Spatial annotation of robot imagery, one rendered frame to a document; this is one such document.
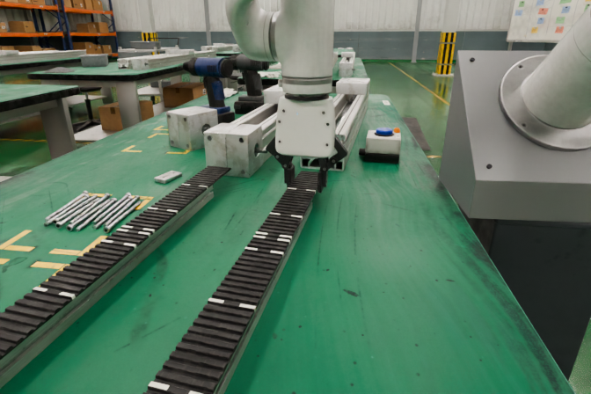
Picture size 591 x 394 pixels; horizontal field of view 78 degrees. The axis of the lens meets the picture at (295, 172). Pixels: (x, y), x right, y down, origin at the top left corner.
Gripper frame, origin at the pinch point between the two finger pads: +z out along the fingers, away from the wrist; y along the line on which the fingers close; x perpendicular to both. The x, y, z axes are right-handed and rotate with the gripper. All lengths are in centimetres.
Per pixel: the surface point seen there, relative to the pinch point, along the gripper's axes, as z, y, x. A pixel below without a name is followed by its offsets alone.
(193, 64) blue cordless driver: -16, -47, 48
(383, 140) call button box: -1.6, 13.0, 24.4
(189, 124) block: -3.2, -35.5, 21.9
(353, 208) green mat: 3.9, 9.0, -2.0
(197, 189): 0.6, -17.7, -7.8
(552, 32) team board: -25, 228, 561
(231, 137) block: -4.8, -17.5, 7.5
